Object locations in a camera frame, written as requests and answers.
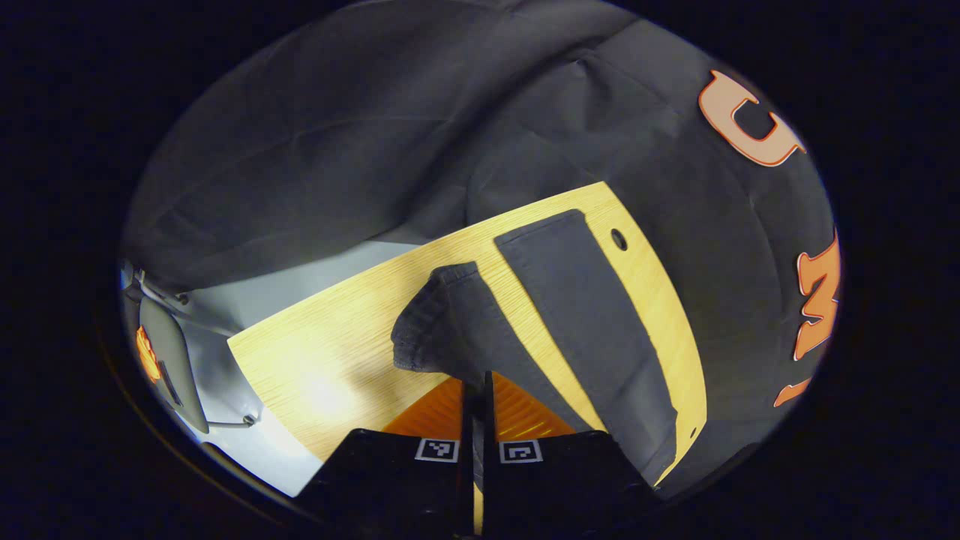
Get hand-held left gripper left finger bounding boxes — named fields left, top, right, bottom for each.
left=296, top=375, right=476, bottom=538

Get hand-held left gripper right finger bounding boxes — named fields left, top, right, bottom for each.
left=480, top=370, right=662, bottom=538

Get dark grey jeans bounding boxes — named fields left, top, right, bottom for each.
left=391, top=209, right=680, bottom=488

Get black backdrop cloth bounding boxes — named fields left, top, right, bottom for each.
left=120, top=0, right=842, bottom=500

